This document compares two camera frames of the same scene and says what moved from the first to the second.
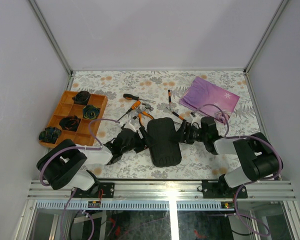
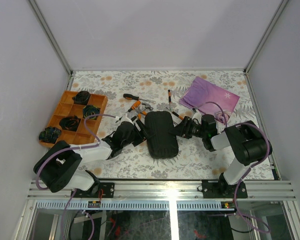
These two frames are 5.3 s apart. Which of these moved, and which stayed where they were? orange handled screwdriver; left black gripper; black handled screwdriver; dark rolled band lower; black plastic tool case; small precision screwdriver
Moved: left black gripper; black plastic tool case
Stayed: black handled screwdriver; orange handled screwdriver; dark rolled band lower; small precision screwdriver
